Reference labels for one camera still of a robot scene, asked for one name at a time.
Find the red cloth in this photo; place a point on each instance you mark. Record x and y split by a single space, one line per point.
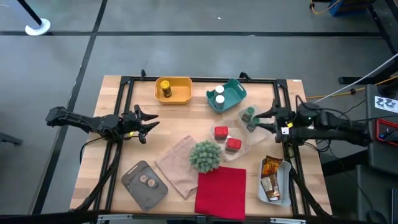
220 193

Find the yellow-lid spice jar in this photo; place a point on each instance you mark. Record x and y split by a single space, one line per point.
165 88

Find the light grey plastic bin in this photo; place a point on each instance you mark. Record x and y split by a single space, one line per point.
284 186

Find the small cork-lid glass jar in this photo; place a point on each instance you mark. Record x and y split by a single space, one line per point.
152 183
143 178

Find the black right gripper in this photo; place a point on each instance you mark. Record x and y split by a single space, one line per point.
287 123

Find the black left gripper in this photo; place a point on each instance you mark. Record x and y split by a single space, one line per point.
130 124

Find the teal plastic bin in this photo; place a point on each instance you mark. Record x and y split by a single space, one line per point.
234 93

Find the brown white-label spice packet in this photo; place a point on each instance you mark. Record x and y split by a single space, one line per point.
270 188

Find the grey floor bracket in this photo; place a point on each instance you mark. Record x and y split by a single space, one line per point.
11 139

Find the clear plastic bin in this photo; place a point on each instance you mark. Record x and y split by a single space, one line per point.
262 137
237 133

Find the yellow plastic bin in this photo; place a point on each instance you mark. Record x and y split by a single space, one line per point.
182 90

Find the black desk stand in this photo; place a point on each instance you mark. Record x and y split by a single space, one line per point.
384 34

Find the red-lid spice container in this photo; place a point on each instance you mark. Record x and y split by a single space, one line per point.
221 132
233 145

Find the black post white round base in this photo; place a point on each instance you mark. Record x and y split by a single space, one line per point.
38 27

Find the black aluminium table frame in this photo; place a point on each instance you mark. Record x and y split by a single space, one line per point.
202 80

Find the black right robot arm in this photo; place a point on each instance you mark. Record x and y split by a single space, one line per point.
335 124

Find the dark grey plastic tray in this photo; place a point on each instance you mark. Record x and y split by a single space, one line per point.
140 197

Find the red device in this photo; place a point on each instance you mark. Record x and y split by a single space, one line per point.
387 132

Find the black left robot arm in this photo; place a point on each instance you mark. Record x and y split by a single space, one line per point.
81 119

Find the artificial green succulent in pot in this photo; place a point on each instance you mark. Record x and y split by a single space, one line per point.
205 156

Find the white printed sticker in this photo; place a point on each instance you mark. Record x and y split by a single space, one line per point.
385 104

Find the silver aluminium bracket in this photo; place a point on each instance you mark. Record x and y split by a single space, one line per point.
115 217
287 221

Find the blue box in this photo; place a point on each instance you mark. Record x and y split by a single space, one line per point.
351 7

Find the black equipment cabinet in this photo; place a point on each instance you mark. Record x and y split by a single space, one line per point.
384 155

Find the beige cloth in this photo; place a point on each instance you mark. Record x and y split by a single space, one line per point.
177 168

